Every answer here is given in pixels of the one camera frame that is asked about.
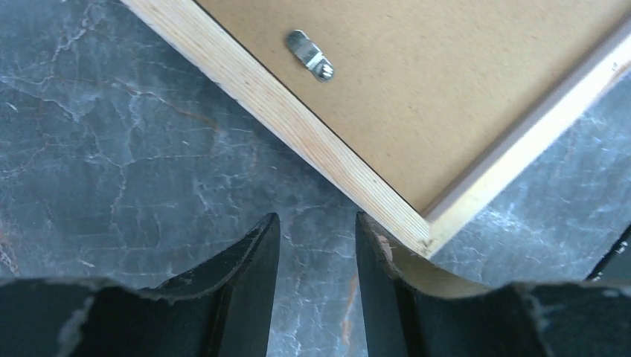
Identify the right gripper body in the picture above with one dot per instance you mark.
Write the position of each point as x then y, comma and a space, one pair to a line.
615, 265

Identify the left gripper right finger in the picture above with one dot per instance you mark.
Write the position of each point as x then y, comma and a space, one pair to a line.
413, 308

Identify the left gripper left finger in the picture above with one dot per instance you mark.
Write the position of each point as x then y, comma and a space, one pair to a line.
221, 307

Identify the wooden backing board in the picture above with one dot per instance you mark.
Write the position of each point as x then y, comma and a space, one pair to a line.
422, 88

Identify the white wooden picture frame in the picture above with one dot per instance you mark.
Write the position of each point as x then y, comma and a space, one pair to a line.
196, 34

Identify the metal turn clip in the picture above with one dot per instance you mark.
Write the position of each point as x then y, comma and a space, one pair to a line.
310, 55

